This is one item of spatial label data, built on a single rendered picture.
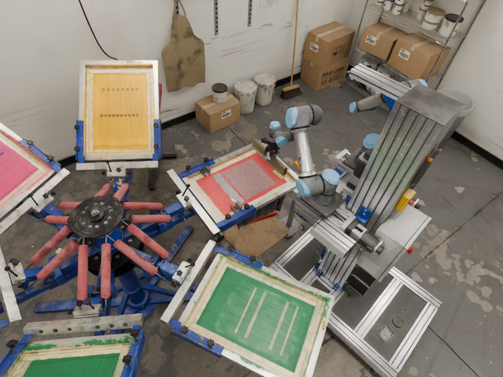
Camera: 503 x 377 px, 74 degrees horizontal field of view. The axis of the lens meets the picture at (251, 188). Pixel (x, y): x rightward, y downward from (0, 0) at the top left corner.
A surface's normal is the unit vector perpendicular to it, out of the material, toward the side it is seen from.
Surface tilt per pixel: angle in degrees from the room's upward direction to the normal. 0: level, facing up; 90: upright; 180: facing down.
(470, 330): 0
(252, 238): 0
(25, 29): 90
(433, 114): 0
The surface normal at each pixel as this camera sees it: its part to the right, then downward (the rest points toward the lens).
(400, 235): 0.06, -0.64
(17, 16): 0.58, 0.64
